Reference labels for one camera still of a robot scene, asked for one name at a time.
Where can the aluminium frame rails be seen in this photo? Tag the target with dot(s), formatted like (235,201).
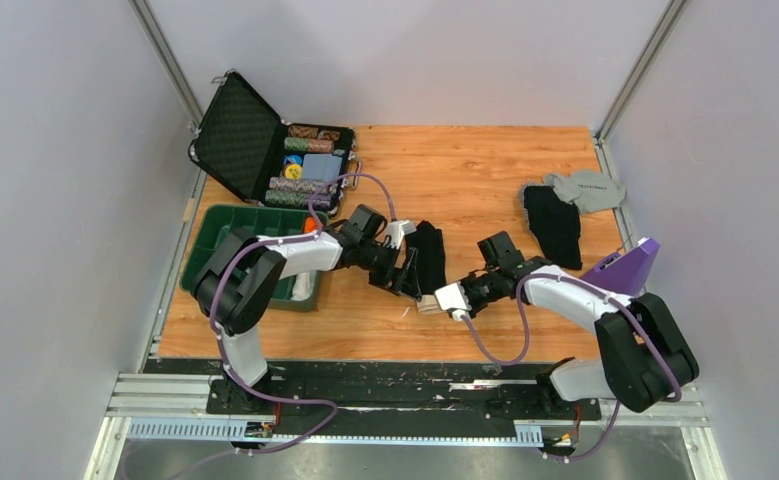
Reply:
(168,400)

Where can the black underwear white waistband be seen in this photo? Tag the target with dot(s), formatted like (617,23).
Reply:
(430,264)

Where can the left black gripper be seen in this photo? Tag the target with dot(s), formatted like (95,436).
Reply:
(402,279)

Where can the grey garment on table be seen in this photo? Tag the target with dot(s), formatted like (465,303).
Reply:
(589,191)

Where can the upper poker chip row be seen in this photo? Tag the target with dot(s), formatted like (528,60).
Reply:
(308,145)

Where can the yellow poker chip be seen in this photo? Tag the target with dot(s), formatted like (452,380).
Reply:
(293,171)

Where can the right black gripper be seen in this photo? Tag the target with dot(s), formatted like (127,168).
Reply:
(474,309)

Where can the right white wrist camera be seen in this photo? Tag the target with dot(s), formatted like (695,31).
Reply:
(453,301)

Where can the lower poker chip row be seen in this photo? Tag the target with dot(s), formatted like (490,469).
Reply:
(296,193)

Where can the orange object in tray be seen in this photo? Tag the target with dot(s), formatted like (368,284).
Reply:
(311,225)

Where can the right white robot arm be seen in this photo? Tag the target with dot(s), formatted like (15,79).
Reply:
(643,357)

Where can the black poker chip case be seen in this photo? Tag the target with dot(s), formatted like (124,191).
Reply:
(240,142)

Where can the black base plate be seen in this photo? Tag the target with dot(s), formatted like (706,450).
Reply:
(397,399)

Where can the black garment on table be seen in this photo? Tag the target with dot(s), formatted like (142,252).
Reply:
(555,225)

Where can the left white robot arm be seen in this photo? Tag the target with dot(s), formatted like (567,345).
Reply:
(234,285)

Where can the white object in tray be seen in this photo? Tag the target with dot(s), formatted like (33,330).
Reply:
(303,286)

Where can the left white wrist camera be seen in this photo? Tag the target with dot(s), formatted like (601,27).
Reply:
(396,231)

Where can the purple plastic object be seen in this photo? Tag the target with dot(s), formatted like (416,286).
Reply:
(625,273)

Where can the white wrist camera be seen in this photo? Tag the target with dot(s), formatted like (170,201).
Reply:
(396,231)
(453,301)

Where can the blue card box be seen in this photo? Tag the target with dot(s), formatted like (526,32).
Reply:
(321,167)

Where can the poker chip row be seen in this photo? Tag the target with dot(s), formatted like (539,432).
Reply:
(296,193)
(308,145)

